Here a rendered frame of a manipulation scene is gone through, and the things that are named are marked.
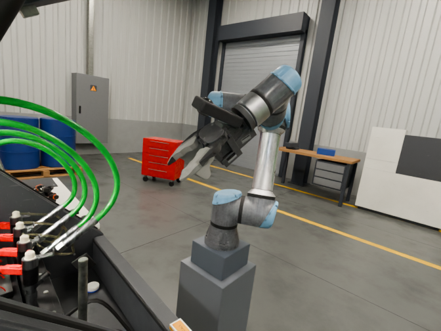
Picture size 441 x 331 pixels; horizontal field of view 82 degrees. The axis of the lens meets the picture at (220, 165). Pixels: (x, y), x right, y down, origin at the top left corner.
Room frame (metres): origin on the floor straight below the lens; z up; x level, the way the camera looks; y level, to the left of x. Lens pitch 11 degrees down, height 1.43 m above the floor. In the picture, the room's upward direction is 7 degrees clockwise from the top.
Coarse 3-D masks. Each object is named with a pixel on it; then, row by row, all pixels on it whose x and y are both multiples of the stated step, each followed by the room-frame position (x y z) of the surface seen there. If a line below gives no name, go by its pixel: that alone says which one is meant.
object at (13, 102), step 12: (0, 96) 0.44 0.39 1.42; (36, 108) 0.47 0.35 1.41; (48, 108) 0.49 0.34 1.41; (60, 120) 0.50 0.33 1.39; (72, 120) 0.52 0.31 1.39; (84, 132) 0.53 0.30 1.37; (96, 144) 0.55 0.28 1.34; (108, 156) 0.57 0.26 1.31; (108, 204) 0.57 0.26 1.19; (96, 216) 0.56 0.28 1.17
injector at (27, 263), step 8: (24, 256) 0.47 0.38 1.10; (24, 264) 0.45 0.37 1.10; (32, 264) 0.46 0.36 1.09; (24, 272) 0.45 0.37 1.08; (32, 272) 0.46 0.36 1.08; (48, 272) 0.49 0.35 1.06; (24, 280) 0.45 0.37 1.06; (32, 280) 0.46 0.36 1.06; (40, 280) 0.47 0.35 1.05; (24, 288) 0.46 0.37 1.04; (32, 288) 0.46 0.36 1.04; (32, 296) 0.46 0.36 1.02; (32, 304) 0.46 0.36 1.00
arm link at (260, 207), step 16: (288, 112) 1.04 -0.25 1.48; (272, 144) 1.02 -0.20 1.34; (256, 160) 1.04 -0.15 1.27; (272, 160) 1.01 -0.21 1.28; (256, 176) 1.00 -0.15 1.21; (272, 176) 1.00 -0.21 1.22; (256, 192) 0.96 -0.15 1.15; (272, 192) 0.99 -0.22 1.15; (256, 208) 0.94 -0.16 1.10; (272, 208) 0.94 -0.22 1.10; (256, 224) 0.94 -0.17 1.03
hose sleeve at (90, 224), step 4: (92, 220) 0.55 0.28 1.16; (96, 220) 0.55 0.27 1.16; (84, 224) 0.54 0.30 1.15; (88, 224) 0.54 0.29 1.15; (92, 224) 0.54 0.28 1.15; (80, 228) 0.53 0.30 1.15; (84, 228) 0.53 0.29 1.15; (88, 228) 0.54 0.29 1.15; (76, 232) 0.52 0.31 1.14; (80, 232) 0.53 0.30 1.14; (84, 232) 0.53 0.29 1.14; (68, 236) 0.52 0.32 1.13; (72, 236) 0.52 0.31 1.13; (76, 236) 0.52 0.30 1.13; (80, 236) 0.53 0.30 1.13; (64, 240) 0.51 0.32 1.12; (68, 240) 0.51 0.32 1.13; (72, 240) 0.51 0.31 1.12; (64, 244) 0.51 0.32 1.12; (68, 244) 0.51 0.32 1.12
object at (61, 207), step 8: (0, 144) 0.62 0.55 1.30; (32, 144) 0.66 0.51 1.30; (40, 144) 0.68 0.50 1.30; (48, 152) 0.69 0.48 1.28; (72, 176) 0.73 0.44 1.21; (72, 184) 0.73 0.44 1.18; (72, 192) 0.73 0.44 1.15; (72, 200) 0.73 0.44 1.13; (56, 208) 0.70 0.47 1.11; (64, 208) 0.72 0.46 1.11; (48, 216) 0.68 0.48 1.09; (32, 224) 0.66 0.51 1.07
